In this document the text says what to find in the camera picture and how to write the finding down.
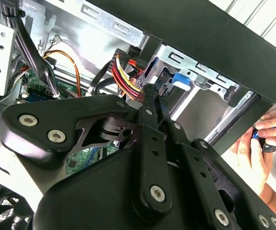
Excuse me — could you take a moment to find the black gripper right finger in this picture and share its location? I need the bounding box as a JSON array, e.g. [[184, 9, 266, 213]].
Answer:
[[158, 94, 276, 230]]

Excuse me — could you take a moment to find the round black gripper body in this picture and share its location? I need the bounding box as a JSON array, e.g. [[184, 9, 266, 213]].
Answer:
[[33, 143, 276, 230]]

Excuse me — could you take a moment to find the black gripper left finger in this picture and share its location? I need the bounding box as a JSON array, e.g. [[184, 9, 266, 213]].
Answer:
[[0, 83, 173, 214]]

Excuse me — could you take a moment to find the red yellow disk power wire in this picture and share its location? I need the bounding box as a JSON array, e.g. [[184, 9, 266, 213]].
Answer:
[[110, 47, 144, 101]]

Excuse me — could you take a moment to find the round black tool blue ring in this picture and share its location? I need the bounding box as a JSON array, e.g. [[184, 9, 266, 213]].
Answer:
[[252, 128, 276, 154]]

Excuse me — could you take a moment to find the hard disk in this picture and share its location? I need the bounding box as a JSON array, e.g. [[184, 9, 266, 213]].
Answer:
[[141, 57, 192, 96]]

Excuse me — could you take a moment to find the person's right hand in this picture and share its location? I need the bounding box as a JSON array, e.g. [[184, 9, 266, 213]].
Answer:
[[230, 128, 270, 195]]

